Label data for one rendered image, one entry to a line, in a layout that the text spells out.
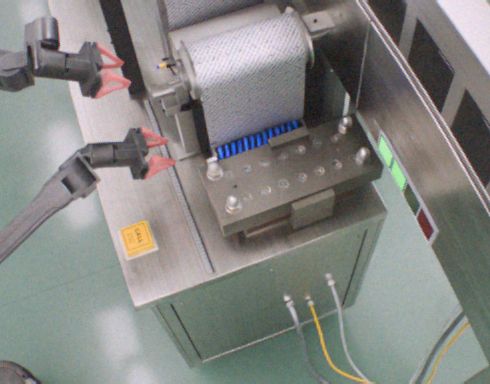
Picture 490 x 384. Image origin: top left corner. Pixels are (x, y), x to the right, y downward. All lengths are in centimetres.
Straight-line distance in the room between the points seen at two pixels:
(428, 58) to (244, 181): 55
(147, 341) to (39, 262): 57
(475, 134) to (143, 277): 86
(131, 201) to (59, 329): 103
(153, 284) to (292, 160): 44
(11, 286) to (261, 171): 147
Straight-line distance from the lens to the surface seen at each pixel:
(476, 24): 96
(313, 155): 150
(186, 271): 153
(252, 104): 143
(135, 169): 142
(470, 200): 108
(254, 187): 146
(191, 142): 162
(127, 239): 156
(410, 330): 245
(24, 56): 123
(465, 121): 108
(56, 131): 294
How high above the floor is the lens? 233
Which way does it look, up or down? 63 degrees down
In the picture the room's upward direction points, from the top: 6 degrees counter-clockwise
